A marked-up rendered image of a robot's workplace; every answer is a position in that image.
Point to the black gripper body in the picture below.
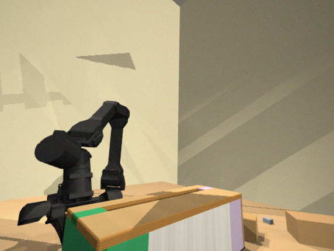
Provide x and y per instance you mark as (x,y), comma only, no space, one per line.
(77,190)

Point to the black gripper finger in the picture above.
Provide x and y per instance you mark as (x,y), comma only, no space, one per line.
(58,222)

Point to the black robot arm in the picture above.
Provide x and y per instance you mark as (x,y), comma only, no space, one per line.
(63,149)

